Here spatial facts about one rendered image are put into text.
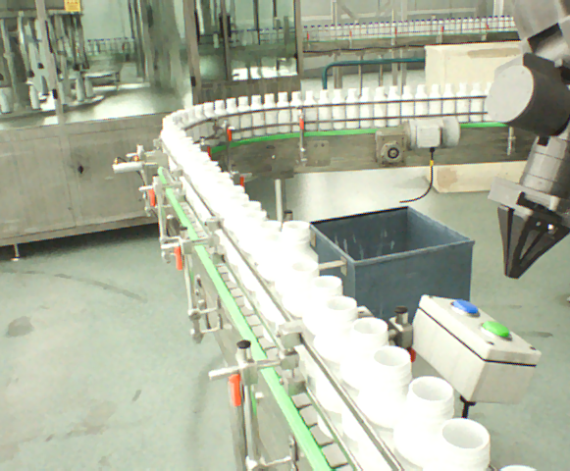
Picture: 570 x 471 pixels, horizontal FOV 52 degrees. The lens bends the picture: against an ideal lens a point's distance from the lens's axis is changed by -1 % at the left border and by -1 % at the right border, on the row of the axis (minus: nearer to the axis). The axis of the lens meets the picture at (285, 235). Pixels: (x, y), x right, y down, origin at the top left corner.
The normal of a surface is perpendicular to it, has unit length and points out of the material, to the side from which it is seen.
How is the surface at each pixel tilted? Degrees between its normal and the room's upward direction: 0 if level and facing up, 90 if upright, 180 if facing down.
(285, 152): 90
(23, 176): 90
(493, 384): 90
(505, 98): 69
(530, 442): 0
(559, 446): 0
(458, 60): 90
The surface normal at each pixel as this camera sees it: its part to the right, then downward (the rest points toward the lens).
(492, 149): 0.00, 0.35
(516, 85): -0.87, -0.16
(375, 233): 0.32, 0.31
